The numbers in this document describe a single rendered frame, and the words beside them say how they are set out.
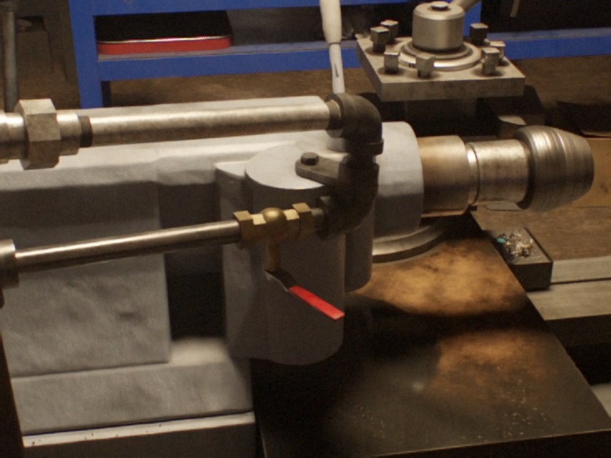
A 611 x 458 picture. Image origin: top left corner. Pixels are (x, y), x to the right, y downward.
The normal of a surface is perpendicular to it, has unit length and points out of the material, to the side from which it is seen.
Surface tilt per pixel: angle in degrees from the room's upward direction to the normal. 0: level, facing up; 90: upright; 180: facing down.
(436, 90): 90
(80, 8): 90
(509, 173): 70
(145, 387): 62
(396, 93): 90
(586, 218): 0
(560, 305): 0
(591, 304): 0
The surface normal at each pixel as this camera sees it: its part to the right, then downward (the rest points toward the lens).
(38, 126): 0.45, -0.17
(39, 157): 0.44, 0.57
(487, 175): 0.15, 0.13
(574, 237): 0.00, -0.89
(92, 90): 0.16, 0.46
